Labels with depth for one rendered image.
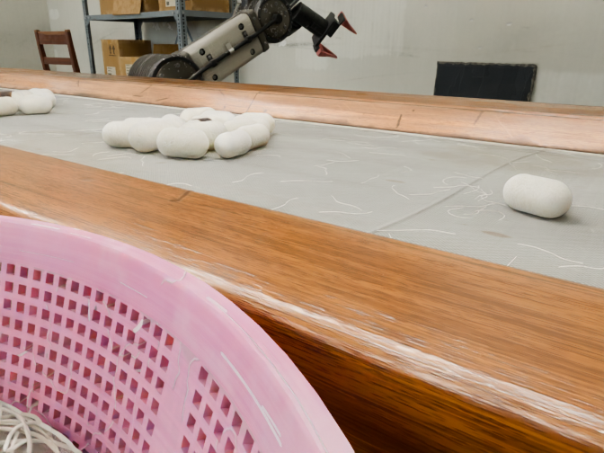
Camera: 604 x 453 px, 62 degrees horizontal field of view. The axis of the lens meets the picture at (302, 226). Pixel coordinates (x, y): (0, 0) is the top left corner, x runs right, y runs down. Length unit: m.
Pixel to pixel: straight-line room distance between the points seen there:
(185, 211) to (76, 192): 0.05
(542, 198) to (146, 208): 0.17
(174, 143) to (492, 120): 0.26
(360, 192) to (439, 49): 2.31
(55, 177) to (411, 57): 2.48
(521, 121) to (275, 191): 0.25
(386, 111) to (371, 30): 2.28
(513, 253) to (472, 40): 2.31
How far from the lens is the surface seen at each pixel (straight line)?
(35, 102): 0.64
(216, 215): 0.16
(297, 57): 3.07
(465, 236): 0.22
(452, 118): 0.47
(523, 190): 0.26
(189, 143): 0.35
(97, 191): 0.19
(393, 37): 2.70
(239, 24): 1.22
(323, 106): 0.53
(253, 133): 0.38
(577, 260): 0.21
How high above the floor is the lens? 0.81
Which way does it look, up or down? 20 degrees down
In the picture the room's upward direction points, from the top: 1 degrees clockwise
